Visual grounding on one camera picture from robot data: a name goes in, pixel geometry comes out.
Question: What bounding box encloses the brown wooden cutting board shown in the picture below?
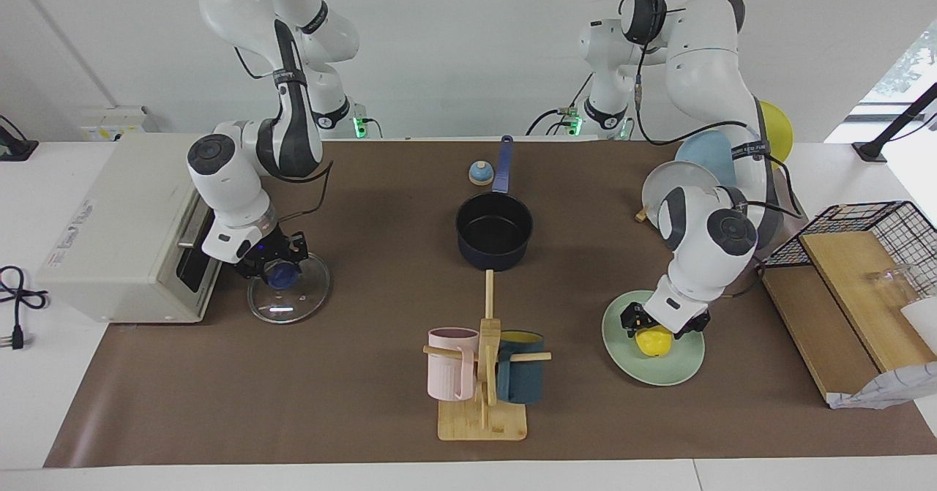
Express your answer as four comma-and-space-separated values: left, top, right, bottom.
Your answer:
761, 264, 881, 405

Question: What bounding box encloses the white crumpled cloth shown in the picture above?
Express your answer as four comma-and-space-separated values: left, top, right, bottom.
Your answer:
827, 361, 937, 411

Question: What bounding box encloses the white plate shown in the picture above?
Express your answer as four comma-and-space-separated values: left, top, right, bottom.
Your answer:
642, 160, 723, 228

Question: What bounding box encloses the light blue bowl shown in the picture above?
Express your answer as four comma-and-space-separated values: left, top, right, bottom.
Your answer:
674, 130, 739, 188

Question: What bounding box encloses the light wooden cutting board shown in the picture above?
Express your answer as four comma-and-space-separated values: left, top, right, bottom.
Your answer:
799, 230, 937, 374

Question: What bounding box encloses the white toaster oven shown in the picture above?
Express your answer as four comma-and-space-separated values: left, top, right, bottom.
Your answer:
34, 133, 223, 324

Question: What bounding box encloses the clear glass cup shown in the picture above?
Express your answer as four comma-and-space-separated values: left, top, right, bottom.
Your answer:
866, 263, 917, 303

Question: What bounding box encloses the glass lid with blue knob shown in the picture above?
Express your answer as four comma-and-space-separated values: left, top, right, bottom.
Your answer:
247, 252, 331, 324

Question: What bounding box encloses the white socket box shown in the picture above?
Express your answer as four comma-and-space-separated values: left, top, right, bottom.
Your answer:
78, 106, 160, 143

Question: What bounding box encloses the dark blue pot with handle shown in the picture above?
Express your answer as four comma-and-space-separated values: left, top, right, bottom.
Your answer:
455, 135, 534, 271

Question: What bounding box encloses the black cable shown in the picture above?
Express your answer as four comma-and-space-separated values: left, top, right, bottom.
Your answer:
0, 265, 49, 351
634, 43, 762, 147
272, 157, 336, 222
526, 72, 595, 138
745, 156, 807, 221

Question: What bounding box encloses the dark teal mug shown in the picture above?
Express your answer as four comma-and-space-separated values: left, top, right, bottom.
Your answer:
496, 330, 545, 405

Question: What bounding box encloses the wooden mug rack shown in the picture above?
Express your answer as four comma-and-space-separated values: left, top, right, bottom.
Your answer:
423, 270, 552, 442

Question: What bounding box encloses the yellow lemon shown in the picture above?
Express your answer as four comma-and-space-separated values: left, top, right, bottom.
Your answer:
635, 326, 673, 357

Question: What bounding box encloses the black stand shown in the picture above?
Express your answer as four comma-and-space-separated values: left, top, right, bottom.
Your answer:
852, 81, 937, 163
0, 114, 40, 162

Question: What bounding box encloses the light green plate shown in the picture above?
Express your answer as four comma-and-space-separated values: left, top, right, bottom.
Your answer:
602, 290, 706, 387

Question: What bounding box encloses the yellow bowl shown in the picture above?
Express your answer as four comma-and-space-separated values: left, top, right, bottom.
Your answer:
758, 100, 794, 164

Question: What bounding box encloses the white cup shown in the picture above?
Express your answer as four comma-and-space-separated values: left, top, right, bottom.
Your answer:
900, 297, 937, 354

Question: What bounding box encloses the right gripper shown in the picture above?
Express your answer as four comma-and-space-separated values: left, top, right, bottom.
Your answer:
236, 229, 310, 291

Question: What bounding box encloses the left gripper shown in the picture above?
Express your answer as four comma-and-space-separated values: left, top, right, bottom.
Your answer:
620, 302, 712, 340

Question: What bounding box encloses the black wire basket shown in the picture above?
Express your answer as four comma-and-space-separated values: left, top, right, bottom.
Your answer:
764, 200, 937, 299

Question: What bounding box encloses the pink mug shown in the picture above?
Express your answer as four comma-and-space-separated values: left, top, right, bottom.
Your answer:
428, 327, 479, 402

